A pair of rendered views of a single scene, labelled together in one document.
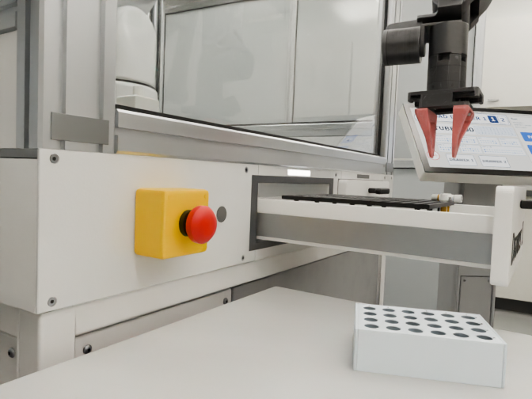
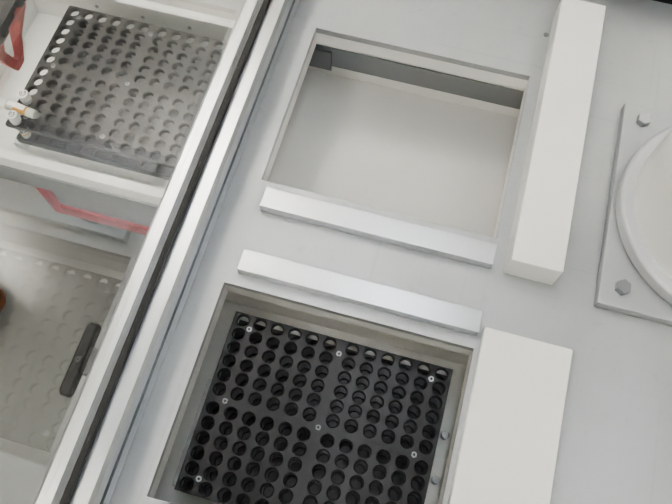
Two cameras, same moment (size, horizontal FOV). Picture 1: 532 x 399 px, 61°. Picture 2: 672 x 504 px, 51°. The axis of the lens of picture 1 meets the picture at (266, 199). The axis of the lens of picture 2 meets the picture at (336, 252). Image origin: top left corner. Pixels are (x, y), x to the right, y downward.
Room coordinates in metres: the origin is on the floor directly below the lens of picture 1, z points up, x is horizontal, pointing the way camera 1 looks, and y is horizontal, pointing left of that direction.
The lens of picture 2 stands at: (1.25, -0.08, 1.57)
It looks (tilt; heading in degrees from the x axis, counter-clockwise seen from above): 67 degrees down; 162
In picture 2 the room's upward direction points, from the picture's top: 1 degrees clockwise
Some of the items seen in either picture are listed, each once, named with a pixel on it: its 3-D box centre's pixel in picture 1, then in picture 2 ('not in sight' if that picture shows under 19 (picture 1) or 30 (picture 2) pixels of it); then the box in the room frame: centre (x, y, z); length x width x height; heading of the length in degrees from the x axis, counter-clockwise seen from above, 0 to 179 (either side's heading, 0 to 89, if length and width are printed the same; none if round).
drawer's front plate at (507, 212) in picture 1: (511, 226); not in sight; (0.60, -0.33, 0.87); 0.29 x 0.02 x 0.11; 148
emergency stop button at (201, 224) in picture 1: (197, 224); not in sight; (0.47, 0.07, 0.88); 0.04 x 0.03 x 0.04; 148
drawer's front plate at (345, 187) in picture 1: (365, 203); not in sight; (1.04, -0.23, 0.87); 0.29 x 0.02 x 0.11; 148
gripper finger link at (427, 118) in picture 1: (442, 127); not in sight; (0.71, -0.27, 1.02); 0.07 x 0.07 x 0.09; 57
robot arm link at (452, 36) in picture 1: (444, 43); not in sight; (0.71, -0.27, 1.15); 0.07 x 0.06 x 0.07; 66
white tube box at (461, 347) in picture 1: (420, 340); not in sight; (0.42, -0.15, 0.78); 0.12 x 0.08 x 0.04; 79
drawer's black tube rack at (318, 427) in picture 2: not in sight; (318, 432); (1.15, -0.06, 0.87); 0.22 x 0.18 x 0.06; 58
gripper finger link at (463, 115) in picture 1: (446, 127); not in sight; (0.70, -0.28, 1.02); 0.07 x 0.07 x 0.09; 57
